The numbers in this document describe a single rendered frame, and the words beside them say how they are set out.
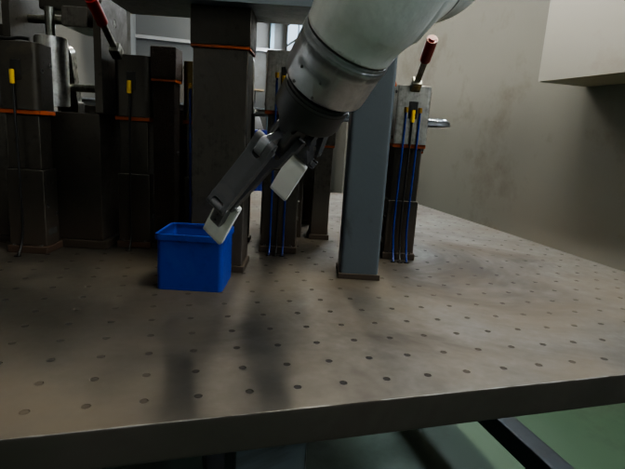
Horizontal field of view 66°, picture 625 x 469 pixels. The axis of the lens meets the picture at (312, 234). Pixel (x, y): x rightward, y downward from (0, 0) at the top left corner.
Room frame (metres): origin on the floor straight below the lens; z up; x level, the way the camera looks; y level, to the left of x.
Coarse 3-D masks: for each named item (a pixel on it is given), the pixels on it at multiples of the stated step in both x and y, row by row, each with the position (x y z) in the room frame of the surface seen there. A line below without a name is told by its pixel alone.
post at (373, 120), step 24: (384, 96) 0.85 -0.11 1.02; (360, 120) 0.85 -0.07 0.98; (384, 120) 0.85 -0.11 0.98; (360, 144) 0.85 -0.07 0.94; (384, 144) 0.85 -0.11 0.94; (360, 168) 0.85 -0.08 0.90; (384, 168) 0.85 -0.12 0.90; (360, 192) 0.85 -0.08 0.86; (384, 192) 0.85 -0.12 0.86; (360, 216) 0.85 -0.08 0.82; (360, 240) 0.85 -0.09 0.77; (336, 264) 0.92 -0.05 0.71; (360, 264) 0.85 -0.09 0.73
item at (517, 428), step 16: (496, 432) 1.17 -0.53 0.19; (512, 432) 1.12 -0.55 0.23; (528, 432) 1.13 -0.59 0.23; (272, 448) 0.45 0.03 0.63; (288, 448) 0.45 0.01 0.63; (304, 448) 0.46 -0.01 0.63; (512, 448) 1.11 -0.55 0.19; (528, 448) 1.06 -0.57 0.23; (544, 448) 1.06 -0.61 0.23; (208, 464) 0.93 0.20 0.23; (224, 464) 0.93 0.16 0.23; (240, 464) 0.44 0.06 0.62; (256, 464) 0.44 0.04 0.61; (272, 464) 0.45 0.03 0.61; (288, 464) 0.45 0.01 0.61; (304, 464) 0.46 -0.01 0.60; (528, 464) 1.05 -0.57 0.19; (544, 464) 1.01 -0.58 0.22; (560, 464) 1.00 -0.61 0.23
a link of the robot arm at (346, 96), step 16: (304, 32) 0.46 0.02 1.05; (304, 48) 0.46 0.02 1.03; (320, 48) 0.45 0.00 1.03; (288, 64) 0.49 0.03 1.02; (304, 64) 0.46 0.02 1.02; (320, 64) 0.45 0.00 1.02; (336, 64) 0.45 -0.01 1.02; (352, 64) 0.45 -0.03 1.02; (304, 80) 0.47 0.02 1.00; (320, 80) 0.46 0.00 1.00; (336, 80) 0.46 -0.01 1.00; (352, 80) 0.46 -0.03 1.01; (368, 80) 0.46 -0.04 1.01; (320, 96) 0.47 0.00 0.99; (336, 96) 0.47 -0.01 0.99; (352, 96) 0.47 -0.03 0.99
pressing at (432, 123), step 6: (84, 102) 1.16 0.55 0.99; (90, 102) 1.16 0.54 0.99; (180, 102) 1.12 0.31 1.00; (180, 108) 1.12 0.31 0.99; (258, 108) 1.12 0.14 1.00; (264, 108) 1.12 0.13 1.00; (258, 114) 1.31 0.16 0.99; (264, 114) 1.12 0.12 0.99; (348, 114) 1.12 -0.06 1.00; (348, 120) 1.31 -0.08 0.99; (432, 120) 1.12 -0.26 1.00; (438, 120) 1.13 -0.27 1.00; (444, 120) 1.13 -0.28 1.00; (432, 126) 1.29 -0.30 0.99; (438, 126) 1.26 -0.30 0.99; (444, 126) 1.13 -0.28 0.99
